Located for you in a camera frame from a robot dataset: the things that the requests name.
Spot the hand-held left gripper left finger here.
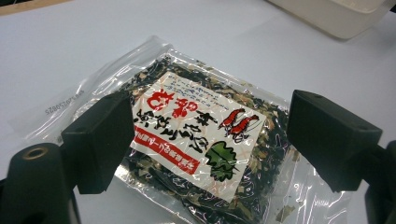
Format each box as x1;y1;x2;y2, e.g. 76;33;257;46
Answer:
0;90;135;224

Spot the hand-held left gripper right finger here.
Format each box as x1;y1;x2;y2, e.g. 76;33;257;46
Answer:
286;89;396;224

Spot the clear dried seaweed packet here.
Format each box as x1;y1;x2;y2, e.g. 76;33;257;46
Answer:
8;35;354;224

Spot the white plastic container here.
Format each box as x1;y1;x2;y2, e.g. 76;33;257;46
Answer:
265;0;396;40

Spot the wooden strip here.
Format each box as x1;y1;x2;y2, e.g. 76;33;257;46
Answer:
0;0;74;17

